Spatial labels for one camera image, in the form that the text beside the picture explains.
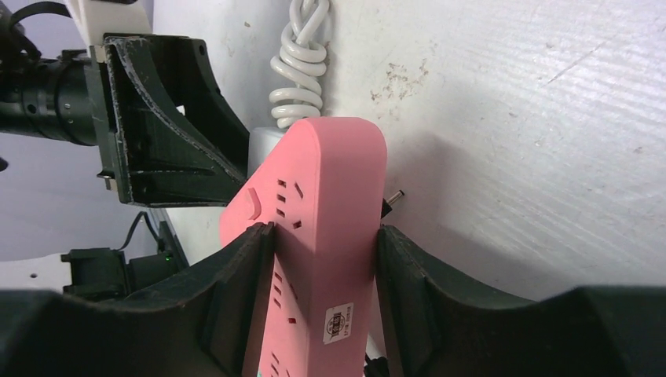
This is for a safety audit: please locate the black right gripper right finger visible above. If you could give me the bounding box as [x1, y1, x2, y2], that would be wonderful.
[376, 225, 665, 376]

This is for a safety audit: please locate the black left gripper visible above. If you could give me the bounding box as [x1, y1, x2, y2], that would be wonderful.
[1, 15, 249, 207]

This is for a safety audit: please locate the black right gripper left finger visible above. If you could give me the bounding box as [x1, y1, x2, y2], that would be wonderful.
[1, 223, 275, 376]

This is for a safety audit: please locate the white power strip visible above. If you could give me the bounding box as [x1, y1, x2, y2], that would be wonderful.
[247, 127, 286, 178]

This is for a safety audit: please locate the pink triangular socket adapter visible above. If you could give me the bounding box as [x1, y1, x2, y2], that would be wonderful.
[220, 117, 387, 376]

